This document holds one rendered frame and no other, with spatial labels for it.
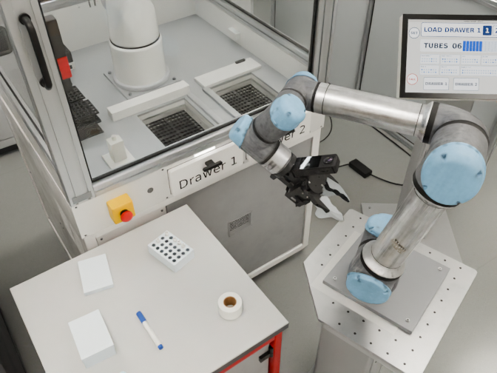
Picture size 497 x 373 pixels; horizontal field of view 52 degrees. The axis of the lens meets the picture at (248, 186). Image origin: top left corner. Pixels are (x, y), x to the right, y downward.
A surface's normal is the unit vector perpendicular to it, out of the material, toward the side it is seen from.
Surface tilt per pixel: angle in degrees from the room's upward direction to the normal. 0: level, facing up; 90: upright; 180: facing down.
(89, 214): 90
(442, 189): 80
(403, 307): 3
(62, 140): 90
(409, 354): 0
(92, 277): 0
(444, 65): 50
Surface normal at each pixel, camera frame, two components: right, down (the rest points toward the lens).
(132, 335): 0.00, -0.73
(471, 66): -0.04, 0.06
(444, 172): -0.37, 0.51
